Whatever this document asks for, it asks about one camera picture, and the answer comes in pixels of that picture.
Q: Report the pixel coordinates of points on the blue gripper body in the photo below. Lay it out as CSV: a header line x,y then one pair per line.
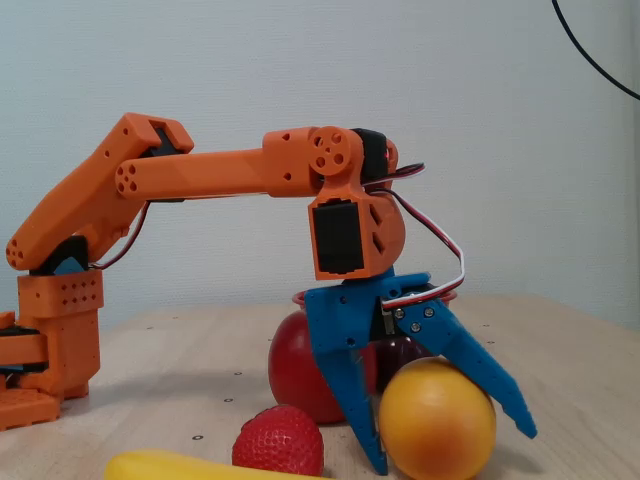
x,y
341,316

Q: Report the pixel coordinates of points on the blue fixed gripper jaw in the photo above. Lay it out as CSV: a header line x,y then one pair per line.
x,y
352,395

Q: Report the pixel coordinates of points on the blue hinged gripper jaw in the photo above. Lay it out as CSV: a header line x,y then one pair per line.
x,y
465,350

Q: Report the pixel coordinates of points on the orange yellow toy peach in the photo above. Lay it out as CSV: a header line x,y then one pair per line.
x,y
435,425

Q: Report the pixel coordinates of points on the orange robot base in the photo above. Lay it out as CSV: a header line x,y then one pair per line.
x,y
75,350

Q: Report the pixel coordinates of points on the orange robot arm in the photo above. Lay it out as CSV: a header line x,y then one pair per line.
x,y
225,172

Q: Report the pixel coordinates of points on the red speckled bowl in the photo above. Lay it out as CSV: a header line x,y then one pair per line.
x,y
298,300

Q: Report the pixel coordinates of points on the dark purple toy plum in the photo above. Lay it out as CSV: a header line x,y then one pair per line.
x,y
395,357

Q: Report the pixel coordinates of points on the red toy apple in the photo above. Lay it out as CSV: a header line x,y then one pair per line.
x,y
292,365

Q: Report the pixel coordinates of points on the red toy strawberry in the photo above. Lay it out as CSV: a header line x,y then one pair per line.
x,y
277,442

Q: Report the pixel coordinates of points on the yellow toy banana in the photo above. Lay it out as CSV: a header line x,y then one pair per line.
x,y
150,467

